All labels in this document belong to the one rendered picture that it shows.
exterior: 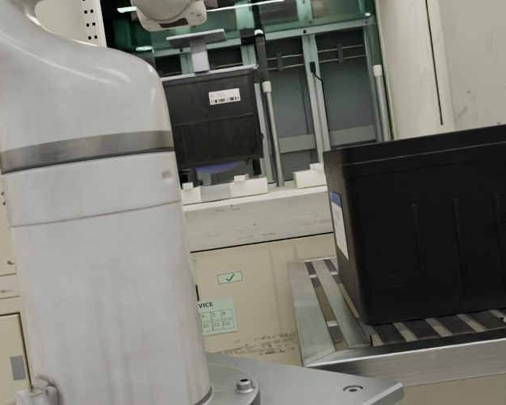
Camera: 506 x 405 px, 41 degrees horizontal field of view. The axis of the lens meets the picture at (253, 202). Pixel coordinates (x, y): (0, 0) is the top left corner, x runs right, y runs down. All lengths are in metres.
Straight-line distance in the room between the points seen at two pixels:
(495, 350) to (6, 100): 0.41
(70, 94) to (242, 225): 0.77
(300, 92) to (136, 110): 1.65
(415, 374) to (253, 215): 0.64
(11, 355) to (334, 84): 1.25
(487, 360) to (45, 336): 0.35
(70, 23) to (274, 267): 0.55
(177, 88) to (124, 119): 0.95
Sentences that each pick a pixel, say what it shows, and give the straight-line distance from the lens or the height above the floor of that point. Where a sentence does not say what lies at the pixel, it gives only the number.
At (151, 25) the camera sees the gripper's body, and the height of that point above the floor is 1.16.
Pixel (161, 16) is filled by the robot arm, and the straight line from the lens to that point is 0.97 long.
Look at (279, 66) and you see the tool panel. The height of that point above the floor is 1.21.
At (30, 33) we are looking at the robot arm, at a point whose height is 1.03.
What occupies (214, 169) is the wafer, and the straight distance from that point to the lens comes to 1.52.
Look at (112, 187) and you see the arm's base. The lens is 0.44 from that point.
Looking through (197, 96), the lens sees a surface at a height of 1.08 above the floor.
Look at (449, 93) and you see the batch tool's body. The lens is 1.17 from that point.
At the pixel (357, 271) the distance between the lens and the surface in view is 0.67.
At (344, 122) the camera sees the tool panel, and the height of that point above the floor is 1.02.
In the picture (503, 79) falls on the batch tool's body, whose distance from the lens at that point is 1.19.
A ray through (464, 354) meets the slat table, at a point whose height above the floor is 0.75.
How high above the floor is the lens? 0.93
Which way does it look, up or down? 3 degrees down
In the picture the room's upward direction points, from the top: 8 degrees counter-clockwise
